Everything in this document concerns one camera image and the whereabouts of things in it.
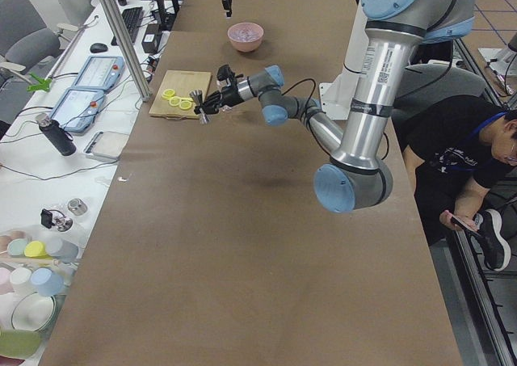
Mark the steel jigger cup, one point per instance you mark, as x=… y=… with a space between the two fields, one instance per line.
x=197 y=96

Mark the pink bowl of ice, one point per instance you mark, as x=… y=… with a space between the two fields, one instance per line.
x=245 y=37

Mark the lemon slice bottom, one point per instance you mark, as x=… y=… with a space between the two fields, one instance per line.
x=185 y=105

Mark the lemon slice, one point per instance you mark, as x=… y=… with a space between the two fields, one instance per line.
x=175 y=101
x=168 y=93
x=185 y=105

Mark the wooden cutting board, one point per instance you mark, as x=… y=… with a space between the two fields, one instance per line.
x=183 y=82

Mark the lemon slice middle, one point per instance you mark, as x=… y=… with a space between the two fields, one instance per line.
x=175 y=101

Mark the lemon slice top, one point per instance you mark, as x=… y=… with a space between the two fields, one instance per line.
x=168 y=93

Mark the black keyboard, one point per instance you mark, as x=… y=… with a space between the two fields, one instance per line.
x=132 y=18

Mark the white tray box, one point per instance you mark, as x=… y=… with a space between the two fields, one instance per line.
x=106 y=146

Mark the blue teach pendant upper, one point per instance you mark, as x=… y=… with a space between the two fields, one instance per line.
x=100 y=72

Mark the blue teach pendant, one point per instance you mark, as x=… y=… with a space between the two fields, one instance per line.
x=100 y=72
x=77 y=108

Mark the black computer mouse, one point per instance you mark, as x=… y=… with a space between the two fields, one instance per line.
x=98 y=48

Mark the blue teach pendant lower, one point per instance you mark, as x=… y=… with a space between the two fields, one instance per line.
x=77 y=108

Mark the black water bottle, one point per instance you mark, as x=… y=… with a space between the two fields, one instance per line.
x=57 y=136

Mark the glass oil dispenser bottle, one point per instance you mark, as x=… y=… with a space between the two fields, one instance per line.
x=55 y=219

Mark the grey office chair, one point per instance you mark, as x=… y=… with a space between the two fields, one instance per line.
x=26 y=40

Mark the grey plastic cup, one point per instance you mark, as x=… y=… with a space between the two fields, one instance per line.
x=63 y=250

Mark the yellow plastic cup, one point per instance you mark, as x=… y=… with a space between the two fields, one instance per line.
x=35 y=250

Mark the person in black shirt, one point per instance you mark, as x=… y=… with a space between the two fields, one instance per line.
x=454 y=152

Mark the blue plastic cup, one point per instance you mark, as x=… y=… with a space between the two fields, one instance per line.
x=46 y=282

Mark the pink plastic cup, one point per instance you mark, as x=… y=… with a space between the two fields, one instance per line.
x=5 y=283

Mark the white bowl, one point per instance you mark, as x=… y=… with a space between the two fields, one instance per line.
x=34 y=313

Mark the aluminium frame post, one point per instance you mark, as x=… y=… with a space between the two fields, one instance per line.
x=120 y=32

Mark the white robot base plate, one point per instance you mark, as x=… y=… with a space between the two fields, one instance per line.
x=333 y=101

